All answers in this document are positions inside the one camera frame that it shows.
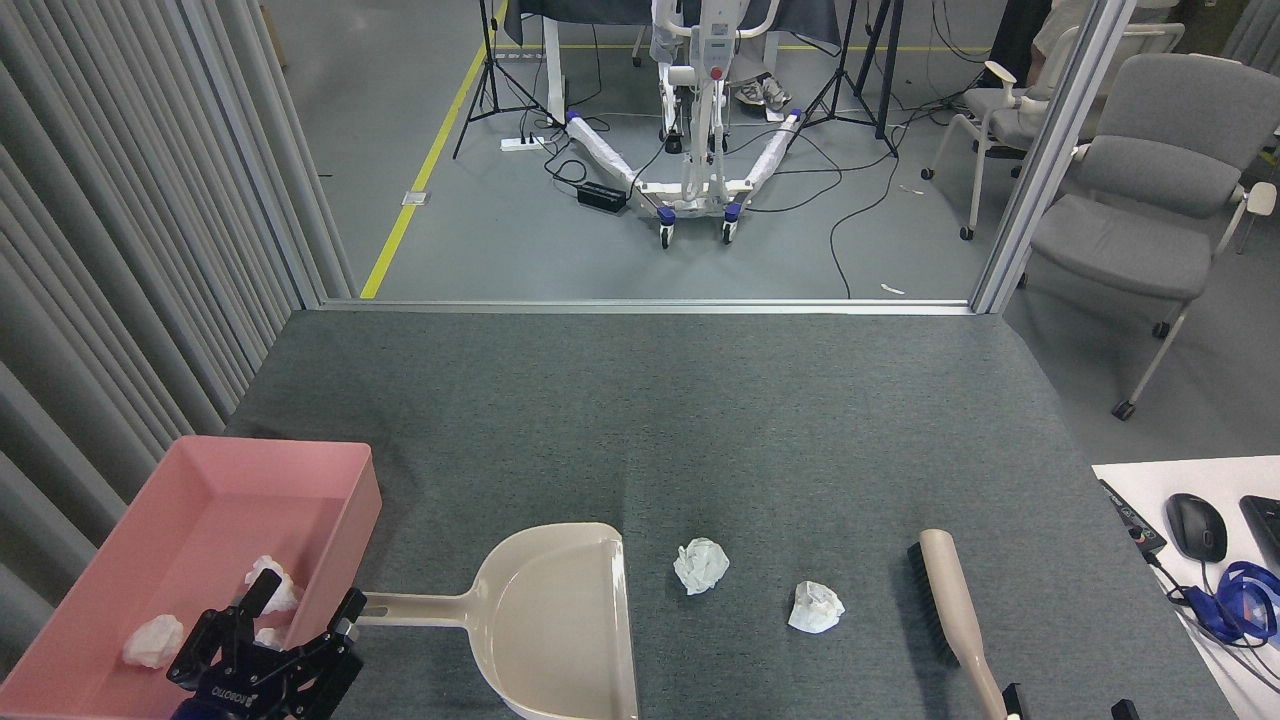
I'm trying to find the person's feet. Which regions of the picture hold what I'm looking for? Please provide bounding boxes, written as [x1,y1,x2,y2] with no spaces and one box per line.
[735,72,794,113]

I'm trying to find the dark desk with white legs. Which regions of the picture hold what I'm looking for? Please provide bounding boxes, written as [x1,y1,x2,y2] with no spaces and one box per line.
[500,0,843,129]

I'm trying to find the black tripod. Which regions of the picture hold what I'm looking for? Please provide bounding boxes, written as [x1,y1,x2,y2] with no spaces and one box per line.
[800,0,906,159]
[452,0,561,161]

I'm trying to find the white wheeled stand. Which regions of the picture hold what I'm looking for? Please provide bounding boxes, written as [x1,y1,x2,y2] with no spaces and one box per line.
[563,0,804,249]

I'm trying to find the black computer mouse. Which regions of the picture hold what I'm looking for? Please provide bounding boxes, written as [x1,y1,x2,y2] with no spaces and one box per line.
[1165,493,1229,563]

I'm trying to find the beige brush with black bristles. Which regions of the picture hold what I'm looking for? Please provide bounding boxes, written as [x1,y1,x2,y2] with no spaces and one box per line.
[907,528,1011,720]

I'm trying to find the grey pleated curtain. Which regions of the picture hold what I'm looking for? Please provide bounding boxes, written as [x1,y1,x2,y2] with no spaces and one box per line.
[0,0,356,681]

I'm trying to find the black keyboard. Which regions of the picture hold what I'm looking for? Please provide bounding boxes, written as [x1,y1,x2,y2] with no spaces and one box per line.
[1239,495,1280,571]

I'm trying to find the silver table edge rail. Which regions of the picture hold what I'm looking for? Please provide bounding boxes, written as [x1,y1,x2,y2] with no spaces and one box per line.
[320,298,976,317]

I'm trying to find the long black floor cable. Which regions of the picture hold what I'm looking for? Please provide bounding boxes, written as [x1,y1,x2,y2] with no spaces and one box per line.
[828,125,906,299]

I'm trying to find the black slim hub device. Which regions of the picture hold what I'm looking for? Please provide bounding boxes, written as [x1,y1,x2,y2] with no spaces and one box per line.
[1098,479,1168,557]

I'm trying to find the pink plastic bin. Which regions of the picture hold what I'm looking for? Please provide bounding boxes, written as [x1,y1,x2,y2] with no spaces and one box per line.
[0,435,383,720]

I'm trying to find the coiled blue cable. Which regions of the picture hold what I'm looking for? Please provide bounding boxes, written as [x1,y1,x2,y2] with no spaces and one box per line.
[1180,562,1280,646]

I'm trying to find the white side table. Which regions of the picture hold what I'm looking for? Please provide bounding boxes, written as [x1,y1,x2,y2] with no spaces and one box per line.
[1092,455,1280,720]

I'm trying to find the grey chair with white frame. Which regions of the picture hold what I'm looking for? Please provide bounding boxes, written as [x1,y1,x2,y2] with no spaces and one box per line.
[921,25,1186,241]

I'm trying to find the large grey office chair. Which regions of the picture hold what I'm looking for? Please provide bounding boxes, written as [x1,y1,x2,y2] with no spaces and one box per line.
[1028,52,1279,421]

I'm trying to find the beige plastic dustpan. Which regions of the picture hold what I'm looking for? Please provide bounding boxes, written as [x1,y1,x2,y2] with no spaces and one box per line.
[352,522,639,720]

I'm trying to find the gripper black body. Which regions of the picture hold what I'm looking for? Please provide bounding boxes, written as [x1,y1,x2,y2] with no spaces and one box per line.
[172,650,328,720]

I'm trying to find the person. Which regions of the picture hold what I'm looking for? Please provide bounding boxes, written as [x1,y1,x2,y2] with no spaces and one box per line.
[990,0,1101,91]

